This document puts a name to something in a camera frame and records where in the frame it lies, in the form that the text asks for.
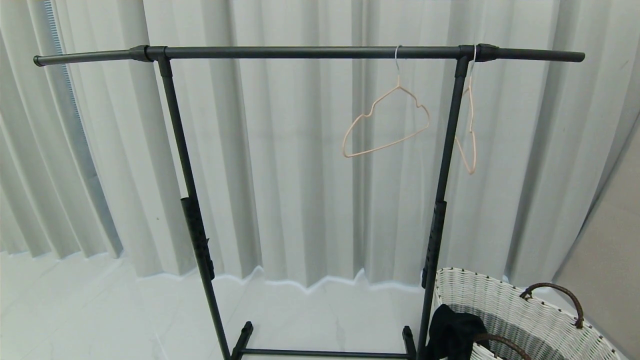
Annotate pink clothes hanger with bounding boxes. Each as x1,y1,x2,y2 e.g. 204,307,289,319
454,46,477,175
342,46,431,159

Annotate black clothes rack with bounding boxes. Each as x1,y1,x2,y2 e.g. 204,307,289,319
33,43,586,360

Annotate white laundry basket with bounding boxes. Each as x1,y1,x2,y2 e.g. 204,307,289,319
432,267,626,360

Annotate black garment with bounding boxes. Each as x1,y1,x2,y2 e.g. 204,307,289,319
425,303,491,360

